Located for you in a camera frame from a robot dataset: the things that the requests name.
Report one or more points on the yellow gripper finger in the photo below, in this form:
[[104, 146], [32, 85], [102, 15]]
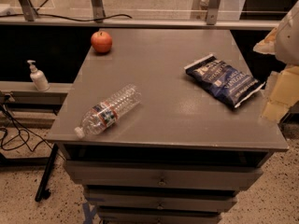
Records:
[[281, 93], [267, 45]]

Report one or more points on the blue chip bag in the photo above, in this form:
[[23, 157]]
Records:
[[225, 83]]

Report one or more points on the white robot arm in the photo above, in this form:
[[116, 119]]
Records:
[[287, 39]]

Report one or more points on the red apple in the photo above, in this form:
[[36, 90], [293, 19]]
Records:
[[101, 42]]

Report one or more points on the grey drawer cabinet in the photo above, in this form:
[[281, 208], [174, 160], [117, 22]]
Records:
[[176, 122]]

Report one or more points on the clear plastic water bottle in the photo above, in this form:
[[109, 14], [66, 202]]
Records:
[[107, 112]]

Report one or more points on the middle drawer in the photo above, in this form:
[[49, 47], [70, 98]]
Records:
[[159, 200]]

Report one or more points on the drawer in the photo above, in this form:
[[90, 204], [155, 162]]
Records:
[[159, 200], [151, 216], [149, 175]]

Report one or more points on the top drawer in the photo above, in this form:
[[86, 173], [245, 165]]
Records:
[[149, 175]]

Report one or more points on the bottom drawer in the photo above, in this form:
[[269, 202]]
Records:
[[151, 216]]

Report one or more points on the white pump dispenser bottle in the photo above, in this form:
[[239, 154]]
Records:
[[38, 77]]

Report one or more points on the black stand leg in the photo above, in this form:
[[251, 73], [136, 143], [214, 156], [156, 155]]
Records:
[[42, 191]]

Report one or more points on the metal railing frame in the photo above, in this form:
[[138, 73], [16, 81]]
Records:
[[239, 14]]

